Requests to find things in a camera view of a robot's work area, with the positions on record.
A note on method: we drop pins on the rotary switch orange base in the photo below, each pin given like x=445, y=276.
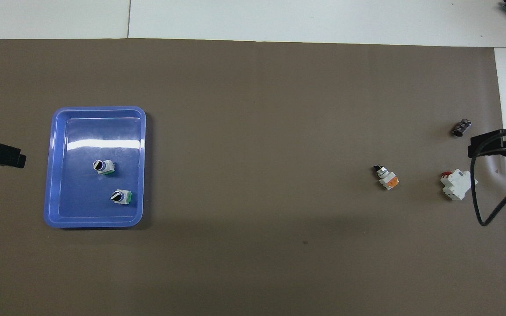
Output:
x=387, y=179

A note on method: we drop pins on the white circuit breaker red lever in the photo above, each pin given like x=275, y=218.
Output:
x=457, y=184

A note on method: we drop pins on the blue plastic tray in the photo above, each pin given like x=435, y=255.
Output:
x=95, y=213

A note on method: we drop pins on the rotary switch green base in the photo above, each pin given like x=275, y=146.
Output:
x=106, y=167
x=123, y=197

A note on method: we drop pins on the brown paper table mat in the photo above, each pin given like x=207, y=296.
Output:
x=253, y=109

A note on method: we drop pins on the small dark terminal block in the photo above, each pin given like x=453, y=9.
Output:
x=461, y=127

